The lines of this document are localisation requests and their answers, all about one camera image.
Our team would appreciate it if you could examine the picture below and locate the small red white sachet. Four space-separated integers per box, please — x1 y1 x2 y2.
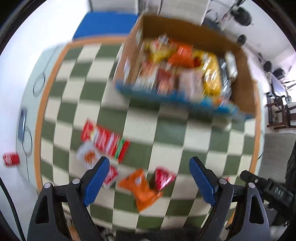
103 166 119 188

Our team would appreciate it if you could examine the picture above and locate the white orange sauce packet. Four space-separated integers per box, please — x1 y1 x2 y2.
76 141 101 169

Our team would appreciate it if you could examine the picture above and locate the red snack packet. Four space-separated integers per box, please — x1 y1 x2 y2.
81 120 130 163

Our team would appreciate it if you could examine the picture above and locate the small red packet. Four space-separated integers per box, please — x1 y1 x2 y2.
149 167 176 192

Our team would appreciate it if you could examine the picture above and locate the orange snack packet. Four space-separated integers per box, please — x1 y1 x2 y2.
118 169 163 212

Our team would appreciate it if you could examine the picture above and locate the pink yellow snack bag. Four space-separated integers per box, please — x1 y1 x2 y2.
179 69 204 102

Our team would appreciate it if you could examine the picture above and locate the grey armchair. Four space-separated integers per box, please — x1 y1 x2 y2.
258 133 295 183

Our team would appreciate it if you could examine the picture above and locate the red soda can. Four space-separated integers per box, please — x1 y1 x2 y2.
3 153 20 166

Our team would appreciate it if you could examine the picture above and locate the dark wooden chair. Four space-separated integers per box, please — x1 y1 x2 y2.
266 92 295 130

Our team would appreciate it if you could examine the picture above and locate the green checkered table mat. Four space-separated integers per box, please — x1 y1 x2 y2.
34 38 261 232

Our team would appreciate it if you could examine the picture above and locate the blue smartphone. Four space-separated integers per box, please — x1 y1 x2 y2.
18 108 27 142

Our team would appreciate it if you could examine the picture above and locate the black striped snack bag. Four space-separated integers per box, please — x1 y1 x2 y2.
218 57 232 99

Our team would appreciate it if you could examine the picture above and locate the yellow snack bag in box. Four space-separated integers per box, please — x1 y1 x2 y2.
202 52 222 96

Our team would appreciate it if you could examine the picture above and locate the cardboard snack box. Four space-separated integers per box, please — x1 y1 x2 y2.
113 15 255 120

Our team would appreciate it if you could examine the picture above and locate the orange snack bag in box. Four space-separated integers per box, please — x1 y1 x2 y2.
168 45 194 68

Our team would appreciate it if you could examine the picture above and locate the blue seat cushion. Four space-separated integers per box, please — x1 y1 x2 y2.
73 11 138 39

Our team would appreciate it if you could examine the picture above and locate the white padded chair centre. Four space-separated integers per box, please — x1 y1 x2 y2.
158 0 211 25

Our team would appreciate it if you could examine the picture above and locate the white padded chair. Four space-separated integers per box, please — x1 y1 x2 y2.
158 0 211 25
89 0 138 14

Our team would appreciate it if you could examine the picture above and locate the white padded chair left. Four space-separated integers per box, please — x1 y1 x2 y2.
89 0 138 14

